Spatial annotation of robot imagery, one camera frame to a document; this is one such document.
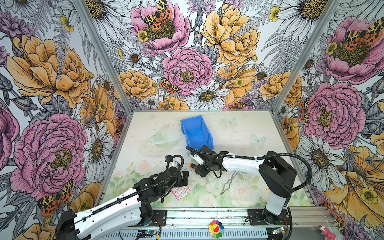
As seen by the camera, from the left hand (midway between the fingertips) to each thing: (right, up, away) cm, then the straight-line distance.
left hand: (179, 178), depth 79 cm
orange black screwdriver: (+7, +3, +12) cm, 14 cm away
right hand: (+12, 0, +9) cm, 15 cm away
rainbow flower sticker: (+18, -21, -8) cm, 29 cm away
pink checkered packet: (0, -9, +4) cm, 10 cm away
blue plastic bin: (+9, +21, +30) cm, 38 cm away
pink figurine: (+67, -22, -11) cm, 72 cm away
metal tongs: (+29, -4, +9) cm, 31 cm away
